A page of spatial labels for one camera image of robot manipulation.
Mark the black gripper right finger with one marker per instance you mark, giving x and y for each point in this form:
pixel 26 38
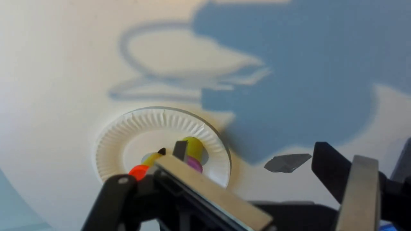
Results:
pixel 362 192

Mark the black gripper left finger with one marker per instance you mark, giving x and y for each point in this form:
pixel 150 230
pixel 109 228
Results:
pixel 206 192

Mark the yellow tub purple lid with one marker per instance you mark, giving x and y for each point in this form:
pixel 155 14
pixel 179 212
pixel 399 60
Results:
pixel 195 149

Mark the yellow tub orange lid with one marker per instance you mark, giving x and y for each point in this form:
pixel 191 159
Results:
pixel 139 171

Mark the white paper plate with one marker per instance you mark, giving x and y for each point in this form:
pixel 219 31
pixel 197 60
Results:
pixel 129 136

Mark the dark grey rectangular block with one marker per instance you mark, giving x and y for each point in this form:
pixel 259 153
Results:
pixel 287 162

